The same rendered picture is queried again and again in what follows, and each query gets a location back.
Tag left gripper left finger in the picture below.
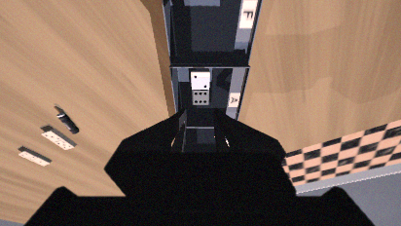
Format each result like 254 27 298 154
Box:
114 108 187 153

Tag dark grey rack of bins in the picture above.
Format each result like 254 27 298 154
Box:
162 0 263 153

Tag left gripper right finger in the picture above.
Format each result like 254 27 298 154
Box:
213 108 286 163

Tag black battery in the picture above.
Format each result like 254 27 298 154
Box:
56 112 79 134

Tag white domino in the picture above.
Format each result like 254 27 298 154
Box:
191 71 210 105
19 149 52 166
42 129 77 150

